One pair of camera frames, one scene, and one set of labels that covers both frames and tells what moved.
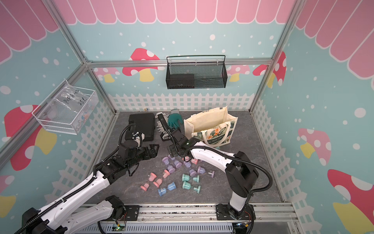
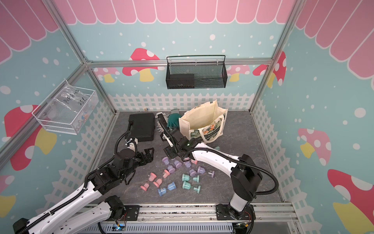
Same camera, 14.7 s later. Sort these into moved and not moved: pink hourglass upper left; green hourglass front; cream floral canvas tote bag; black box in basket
Moved: cream floral canvas tote bag
Not moved: black box in basket; pink hourglass upper left; green hourglass front
